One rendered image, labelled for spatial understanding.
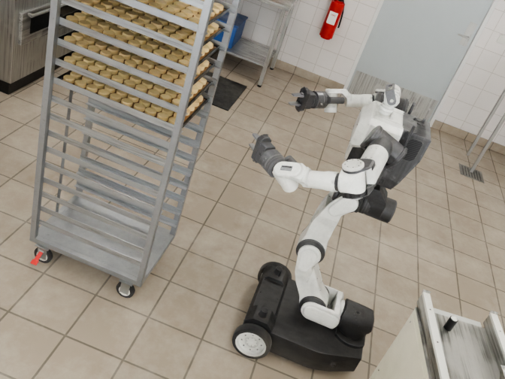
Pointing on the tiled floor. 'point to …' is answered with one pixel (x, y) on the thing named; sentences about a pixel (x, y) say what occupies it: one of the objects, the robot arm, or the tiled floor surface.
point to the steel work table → (258, 53)
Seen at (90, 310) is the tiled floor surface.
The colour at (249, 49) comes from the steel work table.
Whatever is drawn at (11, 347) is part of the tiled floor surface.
